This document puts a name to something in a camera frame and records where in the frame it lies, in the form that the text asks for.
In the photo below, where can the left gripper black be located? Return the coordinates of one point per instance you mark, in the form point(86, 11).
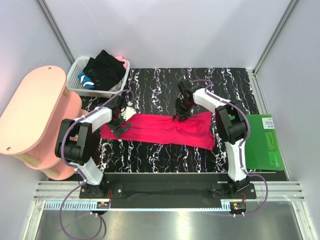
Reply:
point(119, 130)

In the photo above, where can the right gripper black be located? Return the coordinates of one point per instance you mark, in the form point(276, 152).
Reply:
point(183, 115)

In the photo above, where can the pink red t shirt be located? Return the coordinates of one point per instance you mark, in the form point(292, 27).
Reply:
point(161, 129)

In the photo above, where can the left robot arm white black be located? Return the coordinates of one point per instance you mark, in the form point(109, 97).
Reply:
point(75, 145)

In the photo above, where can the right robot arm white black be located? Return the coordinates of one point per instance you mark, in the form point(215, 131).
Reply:
point(231, 122)

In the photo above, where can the black marble pattern mat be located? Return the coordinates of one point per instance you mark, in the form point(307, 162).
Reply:
point(155, 91)

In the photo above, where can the blue white garment in basket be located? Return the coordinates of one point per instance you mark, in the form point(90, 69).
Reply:
point(85, 81)

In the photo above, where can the black t shirt in basket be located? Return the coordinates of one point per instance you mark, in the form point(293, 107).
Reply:
point(105, 71)

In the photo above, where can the light pink garment in basket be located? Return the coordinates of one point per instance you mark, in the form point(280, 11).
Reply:
point(121, 59)

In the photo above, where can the left small controller board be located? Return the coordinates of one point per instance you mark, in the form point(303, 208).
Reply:
point(103, 205)

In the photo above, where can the small controller board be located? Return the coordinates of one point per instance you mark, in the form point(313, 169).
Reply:
point(238, 206)
point(103, 205)

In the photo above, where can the white plastic laundry basket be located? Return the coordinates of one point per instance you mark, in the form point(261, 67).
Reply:
point(74, 85)

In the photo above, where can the pink three tier shelf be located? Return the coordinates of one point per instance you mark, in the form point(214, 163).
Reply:
point(29, 126)

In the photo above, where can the green cutting mat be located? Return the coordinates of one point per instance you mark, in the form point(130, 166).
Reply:
point(262, 150)

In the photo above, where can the right small controller board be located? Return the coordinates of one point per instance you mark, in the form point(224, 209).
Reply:
point(238, 206)

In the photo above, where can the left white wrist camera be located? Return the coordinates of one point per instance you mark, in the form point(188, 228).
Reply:
point(128, 111)

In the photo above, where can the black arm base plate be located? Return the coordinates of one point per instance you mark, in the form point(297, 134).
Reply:
point(173, 188)

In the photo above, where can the white slotted cable duct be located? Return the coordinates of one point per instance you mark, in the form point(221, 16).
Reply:
point(90, 205)

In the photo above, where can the aluminium rail front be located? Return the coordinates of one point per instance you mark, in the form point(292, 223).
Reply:
point(278, 191)

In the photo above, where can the right aluminium frame post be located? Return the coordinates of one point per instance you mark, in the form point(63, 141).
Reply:
point(276, 33)

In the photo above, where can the aluminium frame post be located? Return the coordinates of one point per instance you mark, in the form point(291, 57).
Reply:
point(44, 8)
point(276, 33)

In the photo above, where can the left aluminium frame post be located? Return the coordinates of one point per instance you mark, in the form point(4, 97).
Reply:
point(44, 8)

